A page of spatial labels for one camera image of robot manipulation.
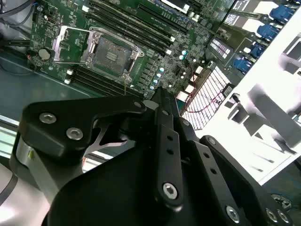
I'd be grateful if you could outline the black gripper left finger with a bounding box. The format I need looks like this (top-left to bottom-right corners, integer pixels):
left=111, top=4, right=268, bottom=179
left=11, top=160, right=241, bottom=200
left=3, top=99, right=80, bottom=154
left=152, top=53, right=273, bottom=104
left=17, top=86, right=184, bottom=207

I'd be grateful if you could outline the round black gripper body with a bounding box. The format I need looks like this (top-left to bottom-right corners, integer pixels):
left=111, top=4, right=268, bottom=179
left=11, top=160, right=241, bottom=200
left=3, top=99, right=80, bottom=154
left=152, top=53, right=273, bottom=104
left=43, top=138, right=227, bottom=226

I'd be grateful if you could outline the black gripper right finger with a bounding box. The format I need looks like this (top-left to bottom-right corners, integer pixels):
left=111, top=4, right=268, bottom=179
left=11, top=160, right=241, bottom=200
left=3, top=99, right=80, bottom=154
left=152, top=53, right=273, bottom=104
left=169, top=93, right=295, bottom=226

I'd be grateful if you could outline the metal socket cover frame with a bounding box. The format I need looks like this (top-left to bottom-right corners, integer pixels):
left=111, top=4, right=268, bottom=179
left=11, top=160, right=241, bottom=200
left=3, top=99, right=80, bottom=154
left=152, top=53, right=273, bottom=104
left=52, top=24, right=98, bottom=66

